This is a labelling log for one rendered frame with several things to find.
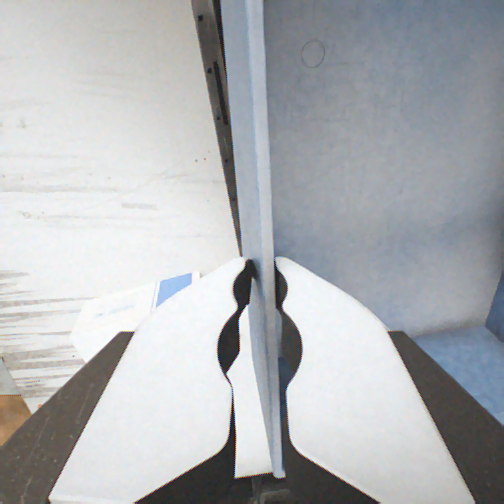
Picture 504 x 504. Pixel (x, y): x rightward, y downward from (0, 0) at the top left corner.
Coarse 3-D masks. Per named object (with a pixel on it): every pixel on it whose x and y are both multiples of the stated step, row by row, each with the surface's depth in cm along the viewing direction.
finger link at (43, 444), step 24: (120, 336) 9; (96, 360) 8; (72, 384) 7; (96, 384) 7; (48, 408) 7; (72, 408) 7; (24, 432) 6; (48, 432) 6; (72, 432) 6; (0, 456) 6; (24, 456) 6; (48, 456) 6; (0, 480) 6; (24, 480) 6; (48, 480) 6
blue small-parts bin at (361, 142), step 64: (256, 0) 7; (320, 0) 13; (384, 0) 13; (448, 0) 14; (256, 64) 8; (320, 64) 14; (384, 64) 14; (448, 64) 15; (256, 128) 9; (320, 128) 15; (384, 128) 16; (448, 128) 16; (256, 192) 9; (320, 192) 17; (384, 192) 17; (448, 192) 18; (256, 256) 11; (320, 256) 18; (384, 256) 19; (448, 256) 19; (256, 320) 14; (384, 320) 21; (448, 320) 22
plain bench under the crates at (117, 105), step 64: (0, 0) 41; (64, 0) 41; (128, 0) 42; (0, 64) 44; (64, 64) 44; (128, 64) 45; (192, 64) 46; (0, 128) 47; (64, 128) 48; (128, 128) 49; (192, 128) 50; (0, 192) 51; (64, 192) 52; (128, 192) 53; (192, 192) 54; (0, 256) 56; (64, 256) 57; (128, 256) 58; (192, 256) 59; (0, 320) 61; (64, 320) 63; (256, 384) 76; (256, 448) 87
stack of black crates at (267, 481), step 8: (272, 472) 123; (256, 480) 133; (264, 480) 121; (272, 480) 121; (280, 480) 121; (264, 488) 118; (272, 488) 118; (280, 488) 117; (264, 496) 137; (272, 496) 138; (280, 496) 138; (288, 496) 139
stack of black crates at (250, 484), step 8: (240, 480) 148; (248, 480) 147; (232, 488) 145; (240, 488) 145; (248, 488) 145; (256, 488) 135; (232, 496) 142; (240, 496) 142; (248, 496) 142; (256, 496) 138
